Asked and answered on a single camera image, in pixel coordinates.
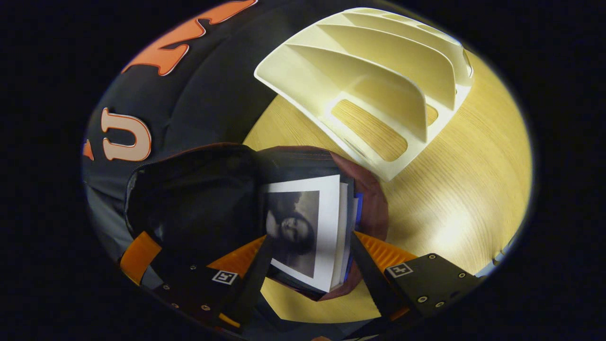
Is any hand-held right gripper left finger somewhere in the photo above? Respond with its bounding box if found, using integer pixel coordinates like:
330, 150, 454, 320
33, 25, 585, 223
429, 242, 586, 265
156, 234, 276, 332

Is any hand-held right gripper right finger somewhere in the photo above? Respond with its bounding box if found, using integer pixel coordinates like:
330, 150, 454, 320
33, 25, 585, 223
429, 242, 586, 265
350, 231, 484, 323

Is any grey portrait book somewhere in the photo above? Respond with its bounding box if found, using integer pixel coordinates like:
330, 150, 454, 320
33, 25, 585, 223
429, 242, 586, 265
259, 174, 356, 293

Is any blue book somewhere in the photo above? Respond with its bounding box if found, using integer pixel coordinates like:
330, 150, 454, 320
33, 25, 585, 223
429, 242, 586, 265
342, 192, 364, 284

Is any maroon schoolbag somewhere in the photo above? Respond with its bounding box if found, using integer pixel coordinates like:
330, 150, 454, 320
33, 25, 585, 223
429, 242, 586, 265
124, 144, 390, 304

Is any white bookshelf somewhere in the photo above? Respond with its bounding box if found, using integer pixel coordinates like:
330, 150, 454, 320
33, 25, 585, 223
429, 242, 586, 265
254, 7, 474, 182

